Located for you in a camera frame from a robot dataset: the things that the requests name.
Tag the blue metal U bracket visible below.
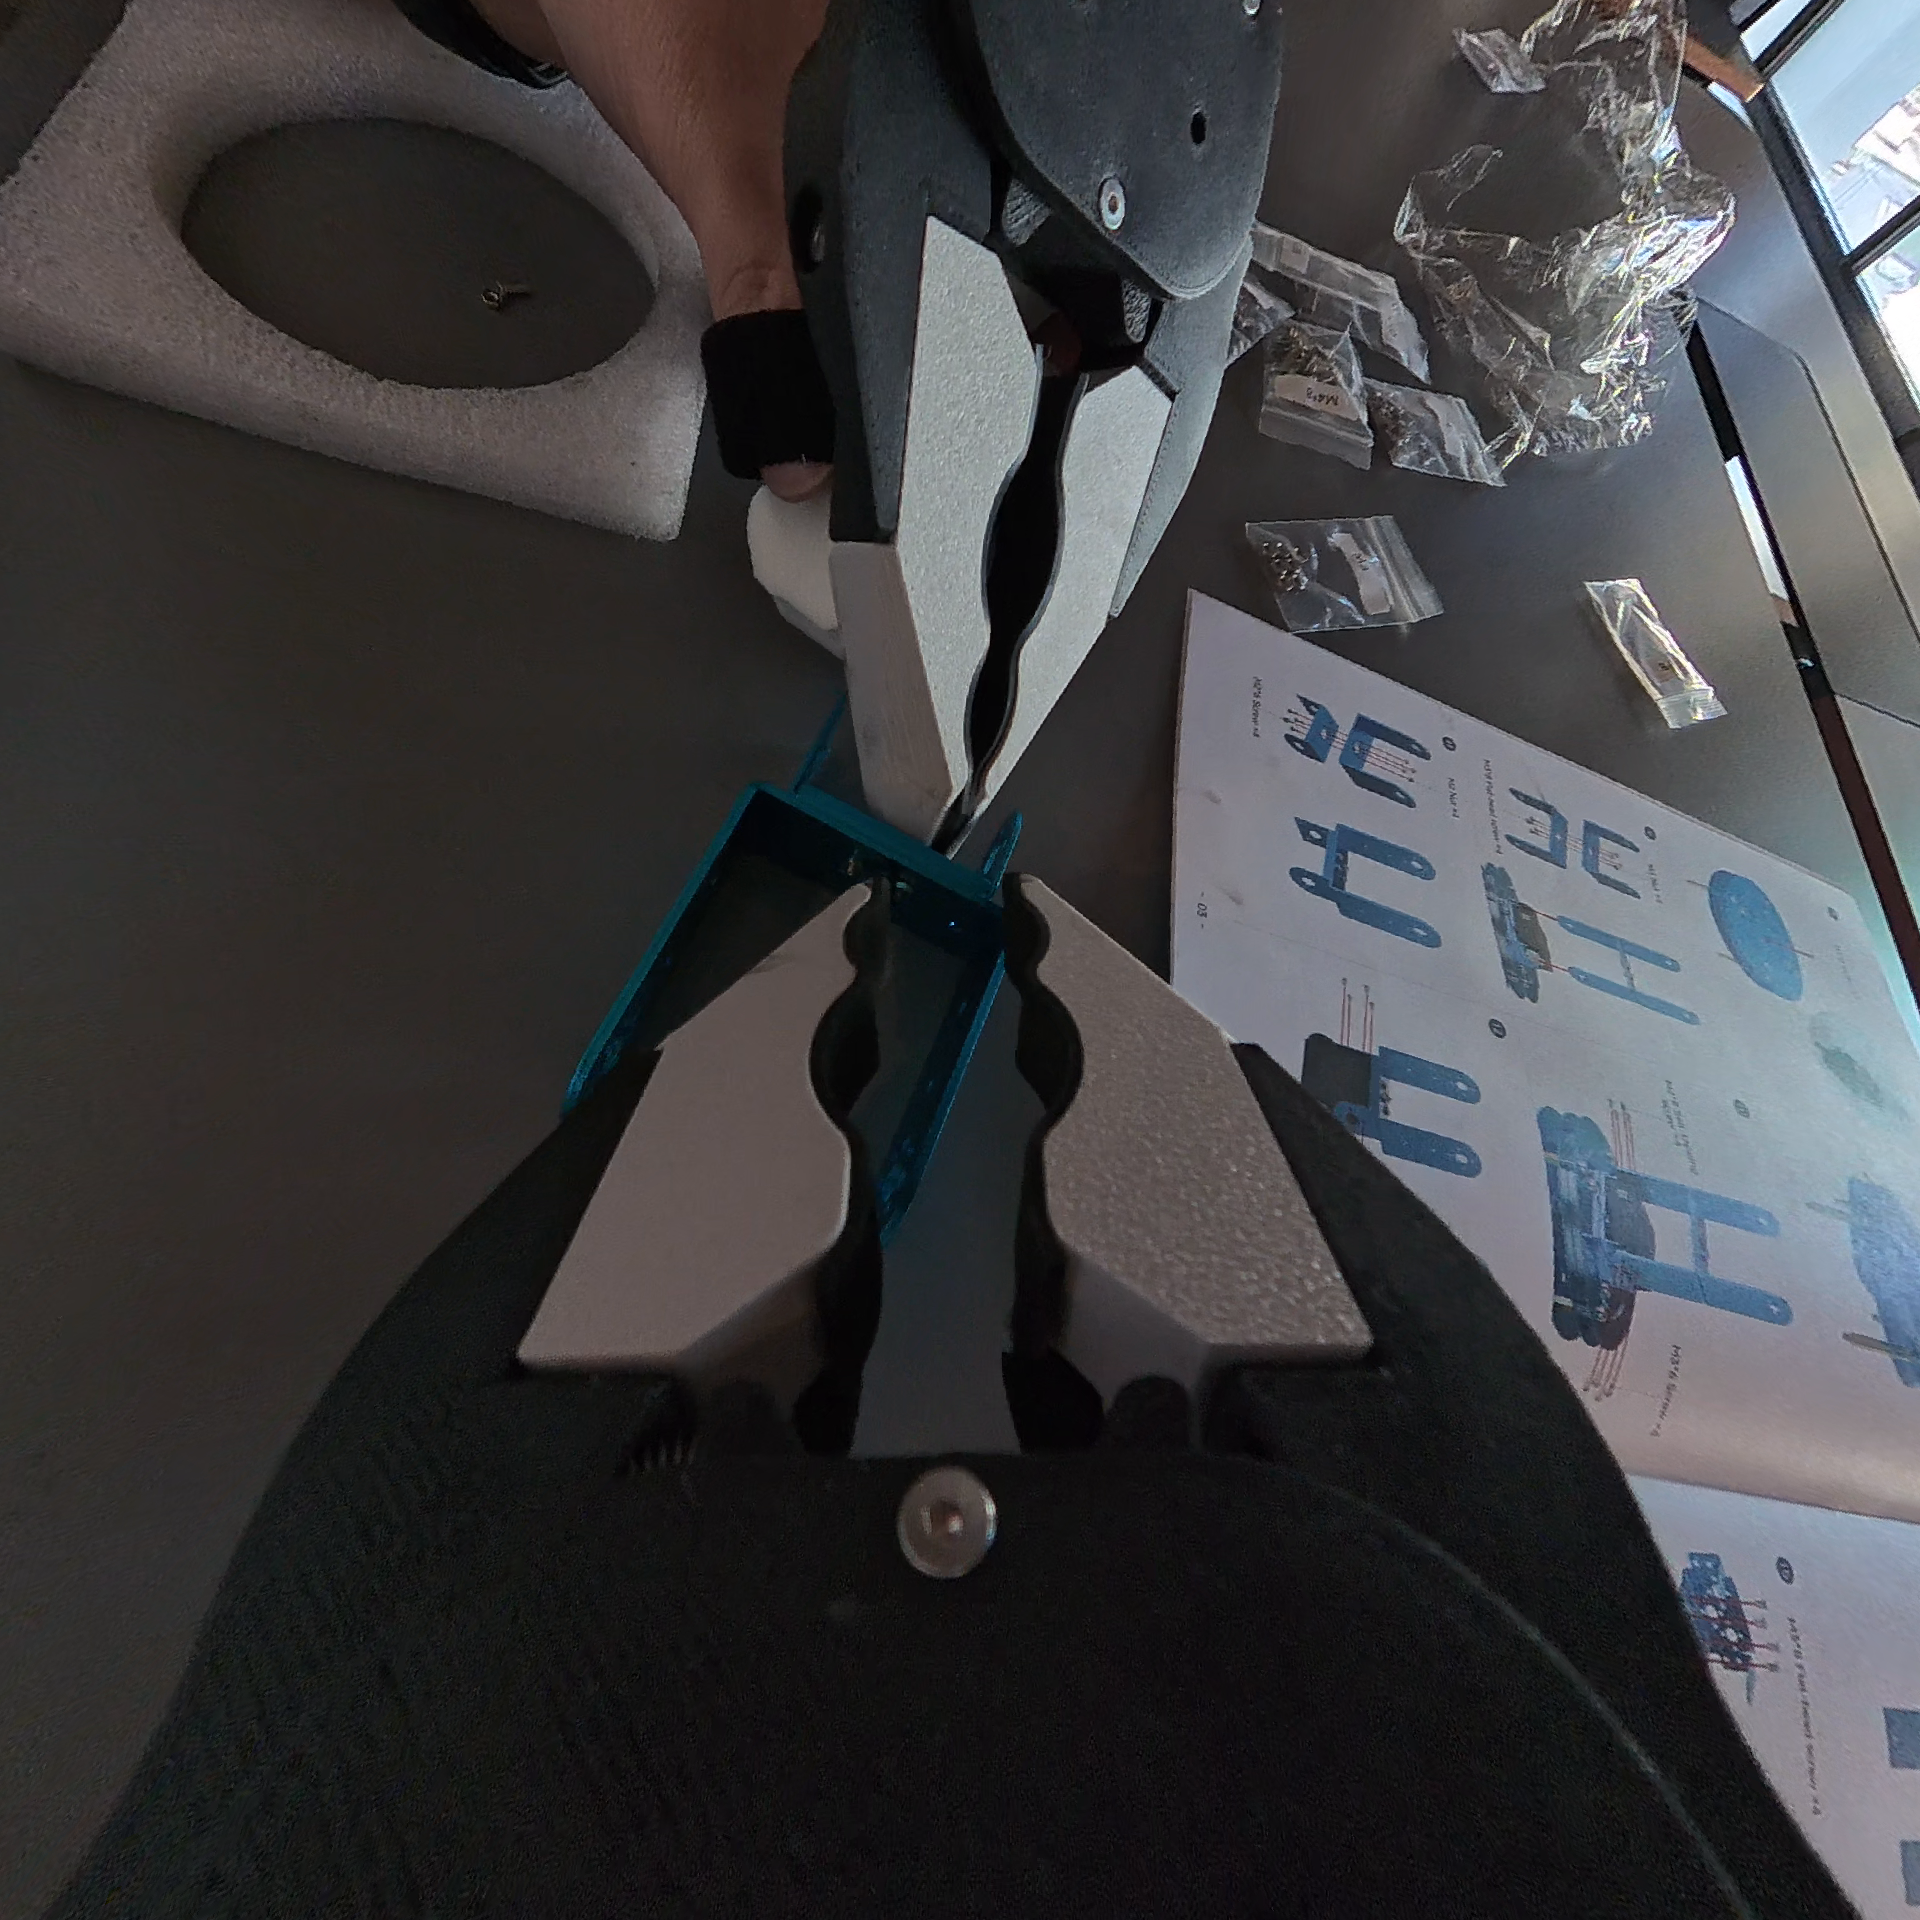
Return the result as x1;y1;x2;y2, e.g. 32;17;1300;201
791;692;1030;888
561;780;1011;1247

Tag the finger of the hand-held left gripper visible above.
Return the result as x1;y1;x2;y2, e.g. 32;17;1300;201
827;217;1055;846
965;344;1182;837

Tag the adjacent dark table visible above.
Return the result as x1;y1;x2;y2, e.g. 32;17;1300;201
1691;293;1920;968

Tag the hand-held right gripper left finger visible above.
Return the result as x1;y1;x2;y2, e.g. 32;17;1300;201
516;881;886;1452

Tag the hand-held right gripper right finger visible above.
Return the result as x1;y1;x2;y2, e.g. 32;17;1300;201
1000;873;1376;1452

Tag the crumpled clear plastic wrap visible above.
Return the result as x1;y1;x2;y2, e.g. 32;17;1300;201
1391;0;1742;462

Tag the dark grey desk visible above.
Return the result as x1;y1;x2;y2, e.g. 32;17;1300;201
0;0;1920;1920

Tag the white foam packing block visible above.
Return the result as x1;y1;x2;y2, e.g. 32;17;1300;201
0;0;711;543

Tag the person's left hand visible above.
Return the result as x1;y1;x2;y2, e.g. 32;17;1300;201
539;0;836;505

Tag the assembly instruction booklet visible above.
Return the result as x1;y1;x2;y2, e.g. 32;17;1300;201
1169;588;1920;1920

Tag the small zip bag of screws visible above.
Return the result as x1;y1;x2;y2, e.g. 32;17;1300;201
1247;221;1430;380
1583;575;1726;731
1361;376;1505;489
1243;516;1446;632
1455;17;1552;96

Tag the labelled zip bag of screws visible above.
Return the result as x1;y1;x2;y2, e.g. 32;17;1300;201
1257;317;1371;478

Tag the window frame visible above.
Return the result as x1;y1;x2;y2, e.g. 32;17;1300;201
1755;0;1920;355

